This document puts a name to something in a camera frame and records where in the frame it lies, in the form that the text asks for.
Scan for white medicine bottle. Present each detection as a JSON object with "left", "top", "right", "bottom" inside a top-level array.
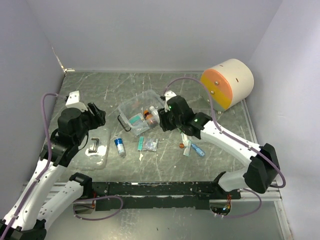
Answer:
[{"left": 149, "top": 105, "right": 160, "bottom": 123}]

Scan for brown medicine bottle orange cap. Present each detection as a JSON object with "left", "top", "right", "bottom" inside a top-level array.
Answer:
[{"left": 143, "top": 110, "right": 158, "bottom": 128}]

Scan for teal-header plastic sachet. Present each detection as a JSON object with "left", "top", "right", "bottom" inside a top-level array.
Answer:
[{"left": 129, "top": 113, "right": 144, "bottom": 126}]

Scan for clear plastic storage box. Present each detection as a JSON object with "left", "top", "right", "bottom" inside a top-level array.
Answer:
[{"left": 117, "top": 89, "right": 164, "bottom": 136}]

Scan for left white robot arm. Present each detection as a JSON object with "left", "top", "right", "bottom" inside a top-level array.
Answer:
[{"left": 0, "top": 102, "right": 106, "bottom": 240}]

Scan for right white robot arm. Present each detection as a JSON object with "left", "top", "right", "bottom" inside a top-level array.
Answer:
[{"left": 158, "top": 91, "right": 280, "bottom": 199}]

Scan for white tube packet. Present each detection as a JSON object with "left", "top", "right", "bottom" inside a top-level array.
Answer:
[{"left": 181, "top": 132, "right": 192, "bottom": 157}]

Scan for clear plastic box lid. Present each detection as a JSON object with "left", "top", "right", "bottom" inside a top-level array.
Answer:
[{"left": 69, "top": 126, "right": 111, "bottom": 171}]

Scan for blue plastic applicator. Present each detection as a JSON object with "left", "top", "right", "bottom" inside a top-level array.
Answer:
[{"left": 191, "top": 143, "right": 205, "bottom": 157}]

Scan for small blue-label vial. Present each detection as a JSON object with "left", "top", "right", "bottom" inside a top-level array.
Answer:
[{"left": 114, "top": 137, "right": 126, "bottom": 158}]

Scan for clear sachet blue contents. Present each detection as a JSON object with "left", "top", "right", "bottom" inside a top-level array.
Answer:
[{"left": 137, "top": 136, "right": 158, "bottom": 152}]

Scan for beige cylinder orange face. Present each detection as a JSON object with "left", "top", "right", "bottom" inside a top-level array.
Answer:
[{"left": 200, "top": 58, "right": 254, "bottom": 112}]

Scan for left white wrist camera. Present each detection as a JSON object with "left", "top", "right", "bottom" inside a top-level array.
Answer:
[{"left": 65, "top": 90, "right": 88, "bottom": 112}]

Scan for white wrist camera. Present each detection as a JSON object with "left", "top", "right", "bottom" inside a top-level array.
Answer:
[
  {"left": 164, "top": 90, "right": 177, "bottom": 101},
  {"left": 65, "top": 90, "right": 88, "bottom": 112}
]

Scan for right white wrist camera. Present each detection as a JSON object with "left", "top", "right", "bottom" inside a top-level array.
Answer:
[{"left": 164, "top": 90, "right": 177, "bottom": 101}]

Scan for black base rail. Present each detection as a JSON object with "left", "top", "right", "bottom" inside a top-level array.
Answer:
[{"left": 91, "top": 181, "right": 241, "bottom": 211}]

